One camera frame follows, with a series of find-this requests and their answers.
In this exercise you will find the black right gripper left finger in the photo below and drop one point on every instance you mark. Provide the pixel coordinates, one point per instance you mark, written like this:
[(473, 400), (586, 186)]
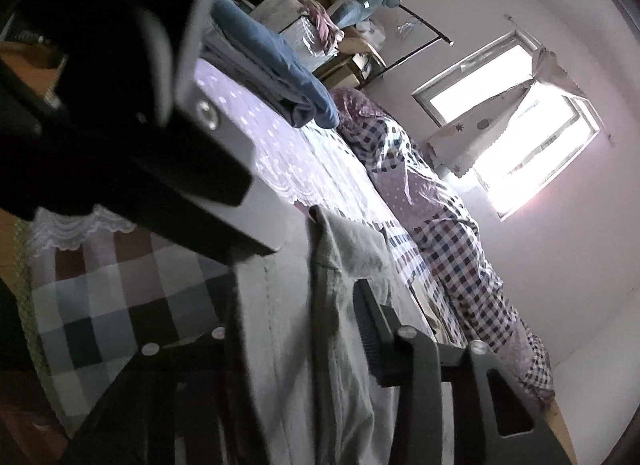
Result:
[(168, 405)]

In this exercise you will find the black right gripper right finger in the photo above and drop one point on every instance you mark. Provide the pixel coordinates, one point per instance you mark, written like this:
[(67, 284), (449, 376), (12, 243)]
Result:
[(493, 420)]

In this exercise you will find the grey smile t-shirt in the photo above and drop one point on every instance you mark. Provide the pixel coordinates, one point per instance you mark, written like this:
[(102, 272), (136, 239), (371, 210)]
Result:
[(311, 398)]

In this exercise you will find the black clothes rack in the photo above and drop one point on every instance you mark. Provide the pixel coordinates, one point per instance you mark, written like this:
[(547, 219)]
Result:
[(417, 33)]

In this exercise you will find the rolled checkered quilt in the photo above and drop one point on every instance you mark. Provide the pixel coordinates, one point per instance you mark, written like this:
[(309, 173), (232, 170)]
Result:
[(448, 239)]

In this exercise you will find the checkered bed sheet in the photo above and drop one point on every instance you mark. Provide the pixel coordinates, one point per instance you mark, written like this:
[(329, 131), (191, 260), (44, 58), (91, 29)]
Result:
[(101, 285)]

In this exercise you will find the folded blue jeans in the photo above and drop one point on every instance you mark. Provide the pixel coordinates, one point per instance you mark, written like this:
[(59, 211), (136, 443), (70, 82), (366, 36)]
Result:
[(261, 60)]

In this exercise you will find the wooden headboard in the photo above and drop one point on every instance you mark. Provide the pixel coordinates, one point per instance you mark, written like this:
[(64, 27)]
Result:
[(556, 422)]

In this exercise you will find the silver ribbed suitcase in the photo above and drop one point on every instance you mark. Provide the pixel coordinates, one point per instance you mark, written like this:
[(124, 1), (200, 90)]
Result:
[(288, 18)]

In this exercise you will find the tied patterned curtain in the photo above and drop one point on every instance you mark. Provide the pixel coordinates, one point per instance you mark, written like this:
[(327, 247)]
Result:
[(459, 144)]

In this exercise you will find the pink cloth on suitcase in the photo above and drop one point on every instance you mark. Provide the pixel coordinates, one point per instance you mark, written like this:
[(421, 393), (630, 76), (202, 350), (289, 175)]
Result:
[(329, 33)]

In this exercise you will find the wooden bedside cabinet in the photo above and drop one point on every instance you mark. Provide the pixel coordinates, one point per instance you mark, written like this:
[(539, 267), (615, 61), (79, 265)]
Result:
[(356, 62)]

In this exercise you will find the blue shark plush toy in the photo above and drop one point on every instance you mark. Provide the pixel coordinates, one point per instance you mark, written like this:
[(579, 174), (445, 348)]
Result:
[(351, 12)]

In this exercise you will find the window with white frame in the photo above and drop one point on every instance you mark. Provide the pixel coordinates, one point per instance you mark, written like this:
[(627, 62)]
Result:
[(546, 133)]

